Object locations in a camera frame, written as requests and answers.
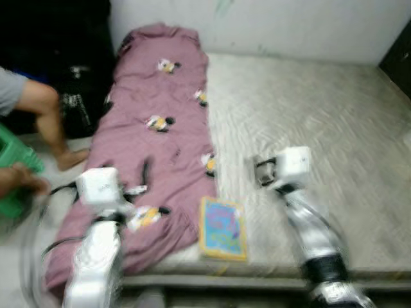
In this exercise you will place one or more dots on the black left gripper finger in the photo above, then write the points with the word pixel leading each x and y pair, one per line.
pixel 146 172

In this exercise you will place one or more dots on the colourful yellow-edged book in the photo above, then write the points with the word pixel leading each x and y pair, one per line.
pixel 223 228

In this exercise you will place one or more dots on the green plastic stool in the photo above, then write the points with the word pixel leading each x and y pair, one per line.
pixel 16 151

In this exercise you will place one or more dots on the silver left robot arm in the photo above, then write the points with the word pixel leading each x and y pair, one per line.
pixel 96 263

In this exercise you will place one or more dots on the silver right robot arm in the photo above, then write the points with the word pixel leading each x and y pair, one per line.
pixel 318 244

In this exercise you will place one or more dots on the person bare hand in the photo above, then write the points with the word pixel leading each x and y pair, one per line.
pixel 26 181

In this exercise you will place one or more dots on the pink cartoon blanket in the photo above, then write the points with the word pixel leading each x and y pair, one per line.
pixel 148 147

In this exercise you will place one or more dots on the white dotted mattress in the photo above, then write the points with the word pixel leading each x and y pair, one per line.
pixel 308 147

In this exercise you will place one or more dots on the person in grey shorts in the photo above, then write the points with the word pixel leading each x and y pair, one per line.
pixel 42 102

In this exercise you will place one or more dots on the dark tufted headboard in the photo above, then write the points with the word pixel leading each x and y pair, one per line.
pixel 397 58

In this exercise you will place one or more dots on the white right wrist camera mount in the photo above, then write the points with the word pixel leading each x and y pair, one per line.
pixel 293 167

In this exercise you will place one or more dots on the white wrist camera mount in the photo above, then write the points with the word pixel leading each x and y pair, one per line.
pixel 293 167
pixel 98 187

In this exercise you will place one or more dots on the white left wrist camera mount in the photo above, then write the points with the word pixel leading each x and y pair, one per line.
pixel 98 187

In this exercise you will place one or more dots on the dark bed frame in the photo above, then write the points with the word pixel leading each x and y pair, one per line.
pixel 257 289

